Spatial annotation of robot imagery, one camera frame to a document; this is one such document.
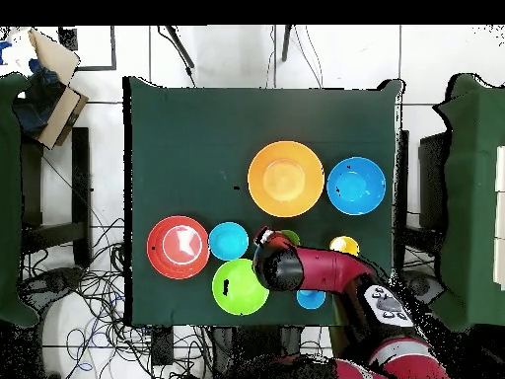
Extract small blue bowl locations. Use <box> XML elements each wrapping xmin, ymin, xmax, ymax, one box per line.
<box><xmin>207</xmin><ymin>221</ymin><xmax>251</xmax><ymax>263</ymax></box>

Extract green cup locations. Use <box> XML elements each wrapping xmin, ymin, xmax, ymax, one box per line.
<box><xmin>280</xmin><ymin>229</ymin><xmax>302</xmax><ymax>247</ymax></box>

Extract large orange bowl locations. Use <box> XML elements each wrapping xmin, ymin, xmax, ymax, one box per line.
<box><xmin>247</xmin><ymin>140</ymin><xmax>325</xmax><ymax>219</ymax></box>

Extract large green bowl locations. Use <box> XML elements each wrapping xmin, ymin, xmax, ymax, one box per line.
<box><xmin>211</xmin><ymin>258</ymin><xmax>270</xmax><ymax>317</ymax></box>

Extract dark green table cloth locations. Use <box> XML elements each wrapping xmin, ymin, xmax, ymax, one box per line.
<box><xmin>122</xmin><ymin>75</ymin><xmax>405</xmax><ymax>329</ymax></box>

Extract yellow cup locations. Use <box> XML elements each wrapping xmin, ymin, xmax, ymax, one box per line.
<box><xmin>328</xmin><ymin>235</ymin><xmax>361</xmax><ymax>258</ymax></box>

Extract wide red bowl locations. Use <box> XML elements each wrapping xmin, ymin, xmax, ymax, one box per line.
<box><xmin>146</xmin><ymin>214</ymin><xmax>211</xmax><ymax>280</ymax></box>

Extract large blue bowl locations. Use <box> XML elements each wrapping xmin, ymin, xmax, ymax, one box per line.
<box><xmin>325</xmin><ymin>156</ymin><xmax>388</xmax><ymax>217</ymax></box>

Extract blue cup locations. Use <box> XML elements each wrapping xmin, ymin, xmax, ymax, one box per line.
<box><xmin>296</xmin><ymin>289</ymin><xmax>327</xmax><ymax>311</ymax></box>

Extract black tripod leg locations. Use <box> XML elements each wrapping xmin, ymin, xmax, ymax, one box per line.
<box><xmin>158</xmin><ymin>25</ymin><xmax>197</xmax><ymax>71</ymax></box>
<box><xmin>280</xmin><ymin>25</ymin><xmax>293</xmax><ymax>63</ymax></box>

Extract cardboard box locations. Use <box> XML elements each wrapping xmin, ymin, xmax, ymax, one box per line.
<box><xmin>0</xmin><ymin>26</ymin><xmax>90</xmax><ymax>151</ymax></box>

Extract green cloth side table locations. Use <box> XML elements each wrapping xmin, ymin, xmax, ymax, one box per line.
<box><xmin>0</xmin><ymin>72</ymin><xmax>40</xmax><ymax>329</ymax></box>
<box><xmin>431</xmin><ymin>72</ymin><xmax>505</xmax><ymax>333</ymax></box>

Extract dark blue cloth bundle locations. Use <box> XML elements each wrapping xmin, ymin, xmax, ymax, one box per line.
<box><xmin>13</xmin><ymin>58</ymin><xmax>66</xmax><ymax>133</ymax></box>

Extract white box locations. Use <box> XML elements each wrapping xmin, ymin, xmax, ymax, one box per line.
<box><xmin>492</xmin><ymin>144</ymin><xmax>505</xmax><ymax>291</ymax></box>

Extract tangle of floor cables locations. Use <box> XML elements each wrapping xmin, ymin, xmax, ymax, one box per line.
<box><xmin>21</xmin><ymin>216</ymin><xmax>214</xmax><ymax>379</ymax></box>

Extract black stool frame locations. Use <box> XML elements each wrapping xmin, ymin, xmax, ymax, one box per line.
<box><xmin>21</xmin><ymin>126</ymin><xmax>93</xmax><ymax>269</ymax></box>

